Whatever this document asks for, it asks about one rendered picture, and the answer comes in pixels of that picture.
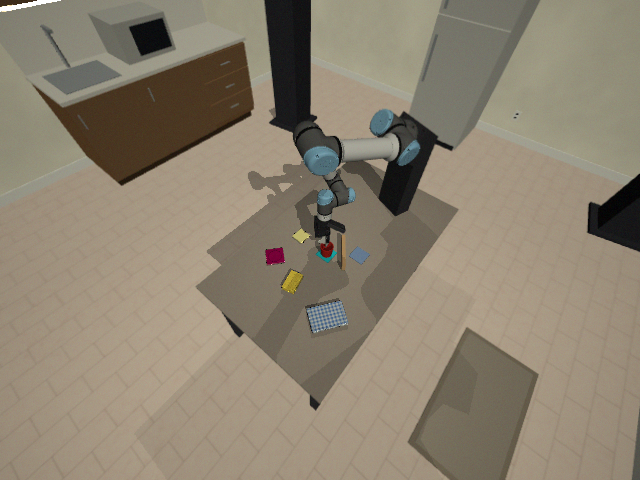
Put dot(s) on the magenta square coaster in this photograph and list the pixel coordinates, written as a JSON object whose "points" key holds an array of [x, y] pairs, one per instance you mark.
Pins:
{"points": [[275, 256]]}

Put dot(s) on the red cup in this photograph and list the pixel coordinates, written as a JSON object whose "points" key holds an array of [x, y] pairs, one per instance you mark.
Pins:
{"points": [[325, 250]]}

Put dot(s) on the yellow sponge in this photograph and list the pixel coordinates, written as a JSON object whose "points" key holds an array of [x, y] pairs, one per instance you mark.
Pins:
{"points": [[292, 282]]}

